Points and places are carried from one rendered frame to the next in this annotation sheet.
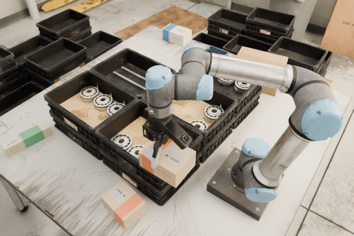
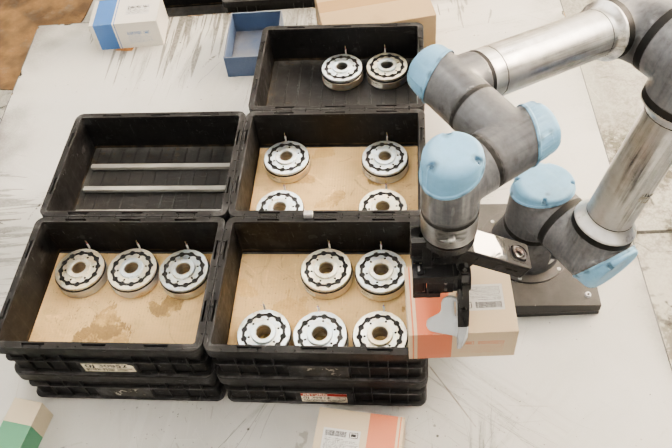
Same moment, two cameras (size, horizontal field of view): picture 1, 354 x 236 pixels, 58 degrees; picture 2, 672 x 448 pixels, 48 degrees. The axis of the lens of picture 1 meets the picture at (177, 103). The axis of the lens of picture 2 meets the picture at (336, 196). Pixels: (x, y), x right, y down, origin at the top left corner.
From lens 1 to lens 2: 0.57 m
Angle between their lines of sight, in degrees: 23
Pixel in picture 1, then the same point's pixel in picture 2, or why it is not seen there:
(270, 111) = not seen: hidden behind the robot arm
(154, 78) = (463, 172)
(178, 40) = (147, 34)
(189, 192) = not seen: hidden behind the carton
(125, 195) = (354, 432)
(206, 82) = (547, 122)
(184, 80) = (505, 140)
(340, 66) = not seen: outside the picture
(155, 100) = (463, 214)
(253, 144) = (537, 183)
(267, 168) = (619, 214)
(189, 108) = (325, 178)
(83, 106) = (91, 308)
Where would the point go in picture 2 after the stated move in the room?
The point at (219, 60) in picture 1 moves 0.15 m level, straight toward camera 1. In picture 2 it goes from (505, 60) to (575, 128)
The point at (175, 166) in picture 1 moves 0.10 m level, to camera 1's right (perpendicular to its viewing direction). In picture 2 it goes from (501, 315) to (550, 279)
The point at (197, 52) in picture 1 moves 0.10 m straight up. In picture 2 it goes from (460, 66) to (464, 3)
